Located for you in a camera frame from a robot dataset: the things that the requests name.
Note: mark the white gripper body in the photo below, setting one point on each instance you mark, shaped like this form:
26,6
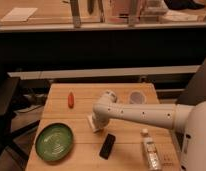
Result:
100,121

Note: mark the white sponge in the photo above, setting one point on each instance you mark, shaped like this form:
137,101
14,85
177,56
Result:
92,125

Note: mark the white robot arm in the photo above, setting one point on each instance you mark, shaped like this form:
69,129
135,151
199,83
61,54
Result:
187,119

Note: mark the black remote control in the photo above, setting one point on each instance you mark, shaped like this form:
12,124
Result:
107,146

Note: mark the orange carrot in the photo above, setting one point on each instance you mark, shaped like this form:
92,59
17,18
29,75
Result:
70,100

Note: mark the white paper cup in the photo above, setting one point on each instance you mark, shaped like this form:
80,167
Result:
137,98

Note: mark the green plate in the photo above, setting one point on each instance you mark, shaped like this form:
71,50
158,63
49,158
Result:
54,142

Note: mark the clear plastic water bottle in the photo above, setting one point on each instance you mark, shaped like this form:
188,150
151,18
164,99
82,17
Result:
150,151

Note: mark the black chair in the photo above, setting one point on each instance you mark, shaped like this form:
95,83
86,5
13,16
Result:
9,89

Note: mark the white paper sheet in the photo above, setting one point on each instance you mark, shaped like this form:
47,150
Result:
18,14

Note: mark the long grey bench rail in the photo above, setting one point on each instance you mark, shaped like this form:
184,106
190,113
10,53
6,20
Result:
53,74

